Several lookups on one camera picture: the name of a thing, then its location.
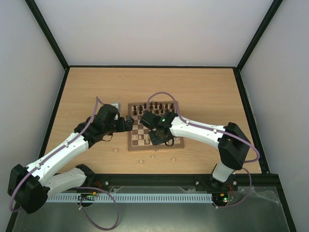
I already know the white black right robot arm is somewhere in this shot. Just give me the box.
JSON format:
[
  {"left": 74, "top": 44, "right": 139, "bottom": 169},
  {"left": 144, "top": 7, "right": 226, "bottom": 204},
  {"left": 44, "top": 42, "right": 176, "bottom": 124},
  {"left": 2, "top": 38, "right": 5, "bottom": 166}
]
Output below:
[{"left": 140, "top": 111, "right": 251, "bottom": 189}]

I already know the wooden chess board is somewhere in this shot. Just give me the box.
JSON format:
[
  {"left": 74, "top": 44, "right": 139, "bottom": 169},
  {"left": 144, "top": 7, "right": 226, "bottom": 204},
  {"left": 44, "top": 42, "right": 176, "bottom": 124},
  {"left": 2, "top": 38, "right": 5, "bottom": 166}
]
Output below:
[{"left": 128, "top": 101, "right": 184, "bottom": 151}]

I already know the light blue slotted cable duct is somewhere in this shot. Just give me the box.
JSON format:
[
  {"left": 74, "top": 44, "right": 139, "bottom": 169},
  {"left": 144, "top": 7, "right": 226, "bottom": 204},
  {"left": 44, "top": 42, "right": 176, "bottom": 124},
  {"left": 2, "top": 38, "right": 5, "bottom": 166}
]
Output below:
[{"left": 47, "top": 193, "right": 213, "bottom": 203}]

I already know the black left frame post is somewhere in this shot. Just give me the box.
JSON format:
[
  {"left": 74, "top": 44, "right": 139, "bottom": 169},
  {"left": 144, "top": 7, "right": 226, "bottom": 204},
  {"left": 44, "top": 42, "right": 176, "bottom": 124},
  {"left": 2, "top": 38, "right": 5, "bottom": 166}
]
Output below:
[{"left": 25, "top": 0, "right": 69, "bottom": 70}]

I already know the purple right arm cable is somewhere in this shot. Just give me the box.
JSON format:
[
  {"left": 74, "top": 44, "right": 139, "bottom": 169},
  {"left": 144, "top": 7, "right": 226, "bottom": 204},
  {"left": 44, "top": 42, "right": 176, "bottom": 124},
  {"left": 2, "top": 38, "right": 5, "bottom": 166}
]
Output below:
[{"left": 146, "top": 91, "right": 261, "bottom": 209}]

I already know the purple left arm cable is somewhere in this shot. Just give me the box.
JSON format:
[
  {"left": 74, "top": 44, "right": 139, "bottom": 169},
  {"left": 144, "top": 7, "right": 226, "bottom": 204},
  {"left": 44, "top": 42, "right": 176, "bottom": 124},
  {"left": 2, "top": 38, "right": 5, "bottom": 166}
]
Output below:
[{"left": 9, "top": 96, "right": 120, "bottom": 230}]

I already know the black right frame post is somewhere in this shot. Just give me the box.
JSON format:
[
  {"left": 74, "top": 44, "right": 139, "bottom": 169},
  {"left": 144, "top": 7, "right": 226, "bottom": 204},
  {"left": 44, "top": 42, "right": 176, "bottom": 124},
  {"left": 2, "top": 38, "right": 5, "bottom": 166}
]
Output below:
[{"left": 236, "top": 0, "right": 283, "bottom": 72}]

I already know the black front mounting rail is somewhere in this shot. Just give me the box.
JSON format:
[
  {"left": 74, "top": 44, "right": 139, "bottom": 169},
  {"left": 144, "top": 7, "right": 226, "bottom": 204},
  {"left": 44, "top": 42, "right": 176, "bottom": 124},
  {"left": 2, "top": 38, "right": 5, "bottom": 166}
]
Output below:
[{"left": 24, "top": 172, "right": 281, "bottom": 193}]

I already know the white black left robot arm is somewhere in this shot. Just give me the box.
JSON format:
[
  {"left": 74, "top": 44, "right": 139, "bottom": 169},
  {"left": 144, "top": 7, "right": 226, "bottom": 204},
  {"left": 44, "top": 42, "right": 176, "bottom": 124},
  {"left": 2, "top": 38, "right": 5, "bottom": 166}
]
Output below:
[{"left": 8, "top": 104, "right": 134, "bottom": 214}]

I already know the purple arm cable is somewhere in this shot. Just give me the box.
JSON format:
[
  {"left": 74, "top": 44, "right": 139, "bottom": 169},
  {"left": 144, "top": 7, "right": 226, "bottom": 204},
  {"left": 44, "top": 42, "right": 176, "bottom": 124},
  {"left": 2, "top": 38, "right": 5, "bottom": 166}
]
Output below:
[
  {"left": 9, "top": 96, "right": 120, "bottom": 230},
  {"left": 146, "top": 91, "right": 261, "bottom": 209}
]

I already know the black frame post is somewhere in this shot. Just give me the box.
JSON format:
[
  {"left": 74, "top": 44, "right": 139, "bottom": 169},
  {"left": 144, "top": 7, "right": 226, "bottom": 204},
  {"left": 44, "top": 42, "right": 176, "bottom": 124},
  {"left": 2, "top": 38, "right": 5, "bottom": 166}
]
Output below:
[
  {"left": 236, "top": 0, "right": 283, "bottom": 72},
  {"left": 25, "top": 0, "right": 69, "bottom": 70}
]

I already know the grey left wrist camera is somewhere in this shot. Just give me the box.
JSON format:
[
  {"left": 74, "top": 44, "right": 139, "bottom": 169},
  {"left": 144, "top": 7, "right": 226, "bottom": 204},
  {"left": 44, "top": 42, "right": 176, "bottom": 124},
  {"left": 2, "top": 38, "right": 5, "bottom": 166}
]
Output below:
[{"left": 111, "top": 102, "right": 121, "bottom": 111}]

